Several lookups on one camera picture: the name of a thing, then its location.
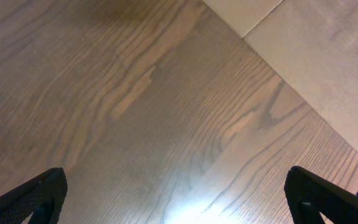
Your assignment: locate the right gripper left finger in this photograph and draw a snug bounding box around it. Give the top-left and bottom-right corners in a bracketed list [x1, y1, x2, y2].
[0, 167, 68, 224]

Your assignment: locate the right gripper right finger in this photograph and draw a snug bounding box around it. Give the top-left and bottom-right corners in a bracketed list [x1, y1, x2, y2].
[284, 166, 358, 224]

